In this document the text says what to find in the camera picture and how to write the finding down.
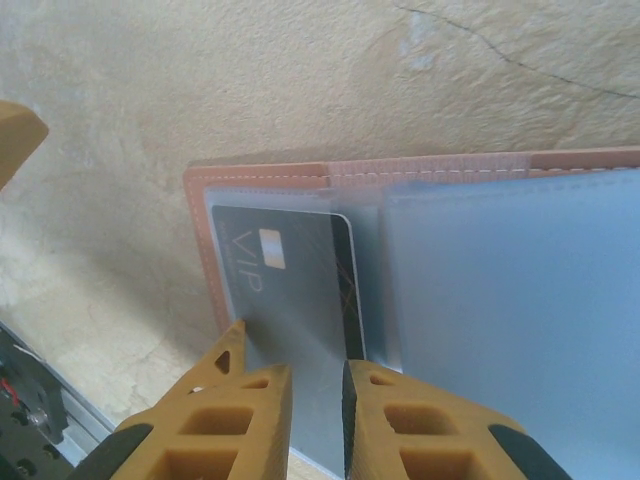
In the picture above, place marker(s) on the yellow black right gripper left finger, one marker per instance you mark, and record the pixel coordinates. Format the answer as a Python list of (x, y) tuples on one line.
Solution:
[(210, 450)]

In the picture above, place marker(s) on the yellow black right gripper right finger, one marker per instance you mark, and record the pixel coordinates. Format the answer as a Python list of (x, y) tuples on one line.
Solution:
[(425, 450)]

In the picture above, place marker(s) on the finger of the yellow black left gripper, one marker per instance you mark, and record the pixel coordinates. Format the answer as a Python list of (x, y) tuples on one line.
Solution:
[(17, 140)]

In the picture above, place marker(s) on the black VIP card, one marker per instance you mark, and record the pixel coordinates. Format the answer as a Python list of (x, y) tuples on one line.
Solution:
[(300, 250)]

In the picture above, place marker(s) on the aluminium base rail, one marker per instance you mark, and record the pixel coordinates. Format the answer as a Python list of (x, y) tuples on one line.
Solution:
[(75, 420)]

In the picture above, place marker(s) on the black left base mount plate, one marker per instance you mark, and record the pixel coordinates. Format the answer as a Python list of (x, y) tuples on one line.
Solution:
[(30, 430)]

